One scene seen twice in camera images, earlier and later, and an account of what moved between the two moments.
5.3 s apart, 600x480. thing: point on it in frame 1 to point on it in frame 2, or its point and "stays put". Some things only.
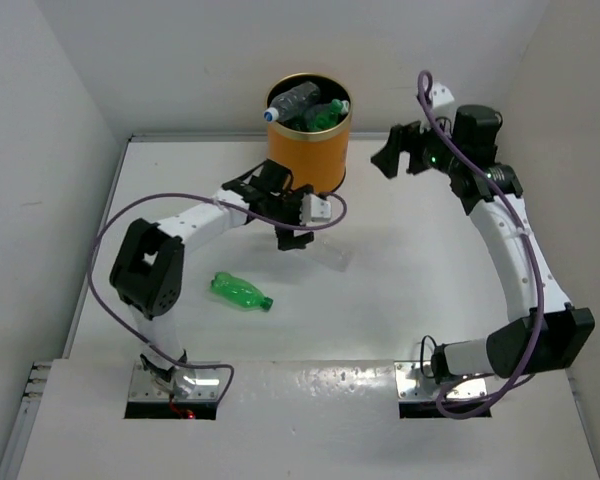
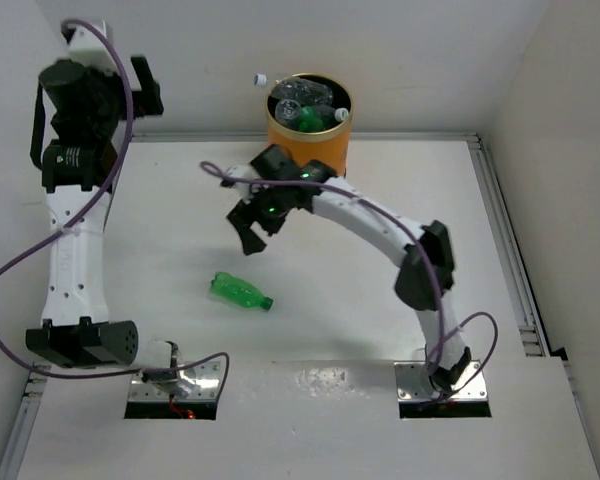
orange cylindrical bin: (316, 158) stays put
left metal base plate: (207, 384) stays put
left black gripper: (286, 238) to (147, 104)
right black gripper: (403, 138) to (243, 218)
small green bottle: (327, 119) to (309, 123)
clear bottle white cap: (332, 253) to (298, 89)
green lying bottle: (239, 291) stays put
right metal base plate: (413, 385) stays put
